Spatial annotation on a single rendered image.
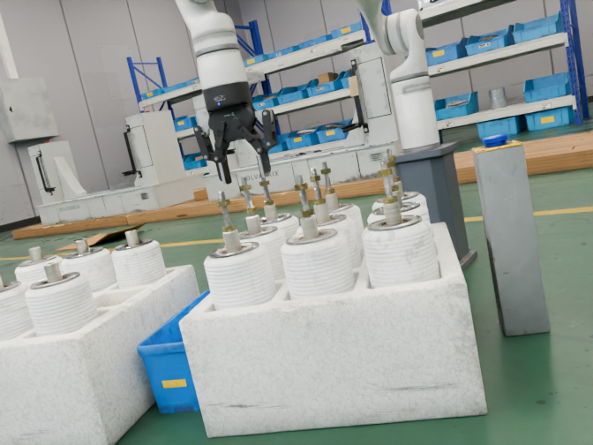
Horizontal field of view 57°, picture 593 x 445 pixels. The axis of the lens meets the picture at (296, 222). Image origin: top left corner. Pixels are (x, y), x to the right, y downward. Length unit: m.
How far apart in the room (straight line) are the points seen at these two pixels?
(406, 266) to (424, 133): 0.67
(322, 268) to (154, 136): 3.63
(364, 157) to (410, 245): 2.39
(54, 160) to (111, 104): 3.46
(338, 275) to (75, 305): 0.41
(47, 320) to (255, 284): 0.33
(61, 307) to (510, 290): 0.71
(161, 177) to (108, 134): 4.39
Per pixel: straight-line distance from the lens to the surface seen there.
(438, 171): 1.34
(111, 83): 8.88
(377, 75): 3.10
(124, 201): 4.50
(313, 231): 0.77
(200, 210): 3.81
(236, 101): 0.88
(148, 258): 1.10
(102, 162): 8.47
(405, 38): 1.37
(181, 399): 0.95
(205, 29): 0.89
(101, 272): 1.17
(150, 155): 4.27
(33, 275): 1.24
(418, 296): 0.71
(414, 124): 1.35
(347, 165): 3.16
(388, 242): 0.72
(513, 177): 0.93
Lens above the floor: 0.39
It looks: 9 degrees down
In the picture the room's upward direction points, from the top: 12 degrees counter-clockwise
